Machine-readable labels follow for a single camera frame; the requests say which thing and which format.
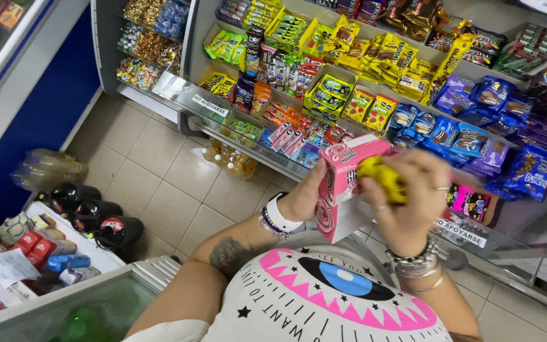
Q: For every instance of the pink cardboard snack box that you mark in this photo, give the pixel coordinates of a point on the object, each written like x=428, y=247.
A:
x=344, y=185

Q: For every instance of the white shirt with eye print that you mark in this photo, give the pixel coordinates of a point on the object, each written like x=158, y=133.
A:
x=330, y=304

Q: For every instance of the person's left fingers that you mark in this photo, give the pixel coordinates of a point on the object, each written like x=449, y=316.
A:
x=320, y=172

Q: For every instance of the wrapped pack of yellow bottles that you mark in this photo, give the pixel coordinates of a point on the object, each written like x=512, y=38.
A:
x=48, y=168
x=230, y=159

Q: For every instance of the white wristband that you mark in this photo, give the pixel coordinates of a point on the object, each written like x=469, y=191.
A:
x=283, y=216

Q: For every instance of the person's right hand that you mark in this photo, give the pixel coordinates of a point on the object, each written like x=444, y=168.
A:
x=411, y=213

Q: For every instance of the glass-lid chest freezer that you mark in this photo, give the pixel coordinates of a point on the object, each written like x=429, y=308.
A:
x=93, y=304

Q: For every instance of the white counter tray with goods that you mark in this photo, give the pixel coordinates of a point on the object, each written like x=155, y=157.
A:
x=41, y=251

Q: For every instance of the blue and white freezer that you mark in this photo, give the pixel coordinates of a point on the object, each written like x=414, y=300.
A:
x=36, y=104

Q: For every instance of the person's left hand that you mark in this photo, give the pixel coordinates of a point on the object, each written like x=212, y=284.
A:
x=302, y=199

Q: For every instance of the white warning label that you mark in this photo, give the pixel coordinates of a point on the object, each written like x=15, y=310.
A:
x=461, y=232
x=210, y=105

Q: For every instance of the person's right fingers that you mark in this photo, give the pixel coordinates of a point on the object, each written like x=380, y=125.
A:
x=425, y=173

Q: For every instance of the snack display shelf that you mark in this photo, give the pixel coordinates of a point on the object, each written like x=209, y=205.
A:
x=397, y=71

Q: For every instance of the dark soda bottle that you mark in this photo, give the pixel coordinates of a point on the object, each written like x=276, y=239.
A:
x=98, y=213
x=76, y=195
x=119, y=232

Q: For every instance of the shelf of wrapped candy bags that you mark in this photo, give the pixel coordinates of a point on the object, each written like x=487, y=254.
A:
x=152, y=45

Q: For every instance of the yellow snack packet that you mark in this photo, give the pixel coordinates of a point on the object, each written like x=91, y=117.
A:
x=383, y=179

